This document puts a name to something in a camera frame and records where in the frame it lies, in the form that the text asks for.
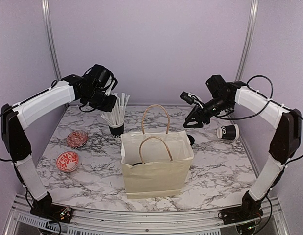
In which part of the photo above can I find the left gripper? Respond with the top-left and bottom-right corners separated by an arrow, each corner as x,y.
82,87 -> 117,112

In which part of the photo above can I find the front aluminium rail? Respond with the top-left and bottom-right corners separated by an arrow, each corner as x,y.
3,195 -> 290,235

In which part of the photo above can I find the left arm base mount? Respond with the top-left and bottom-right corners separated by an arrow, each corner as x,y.
30,192 -> 73,223

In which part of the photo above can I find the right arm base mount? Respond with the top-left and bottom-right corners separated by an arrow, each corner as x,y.
218,191 -> 265,225

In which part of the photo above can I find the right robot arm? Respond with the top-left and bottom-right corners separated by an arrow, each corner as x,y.
180,75 -> 303,219

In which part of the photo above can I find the left aluminium frame post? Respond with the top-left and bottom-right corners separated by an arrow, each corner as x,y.
41,0 -> 61,80

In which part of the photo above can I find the right aluminium frame post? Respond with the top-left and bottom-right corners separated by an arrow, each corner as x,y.
235,0 -> 259,81

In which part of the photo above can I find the white wrapped straws bundle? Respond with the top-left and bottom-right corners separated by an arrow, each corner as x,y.
101,93 -> 130,128

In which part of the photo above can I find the aluminium frame post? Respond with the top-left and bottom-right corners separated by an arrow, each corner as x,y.
235,0 -> 259,81
41,0 -> 61,80

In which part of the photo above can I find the red patterned bowl dark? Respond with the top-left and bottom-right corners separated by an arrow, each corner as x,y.
66,130 -> 88,149

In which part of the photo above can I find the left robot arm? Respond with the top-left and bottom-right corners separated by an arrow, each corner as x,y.
0,64 -> 118,218

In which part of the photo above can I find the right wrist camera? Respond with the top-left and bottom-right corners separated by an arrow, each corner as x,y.
180,91 -> 204,108

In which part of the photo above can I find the cream paper bag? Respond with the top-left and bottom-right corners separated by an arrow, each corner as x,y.
120,104 -> 194,200

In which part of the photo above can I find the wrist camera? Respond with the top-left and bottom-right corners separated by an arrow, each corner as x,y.
105,79 -> 118,96
180,91 -> 204,108

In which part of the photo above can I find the black cup holding straws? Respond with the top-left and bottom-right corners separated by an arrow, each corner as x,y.
109,122 -> 124,139

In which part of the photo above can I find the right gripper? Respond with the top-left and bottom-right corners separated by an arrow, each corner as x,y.
183,95 -> 232,128

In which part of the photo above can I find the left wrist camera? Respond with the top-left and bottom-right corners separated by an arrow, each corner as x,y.
105,79 -> 118,96

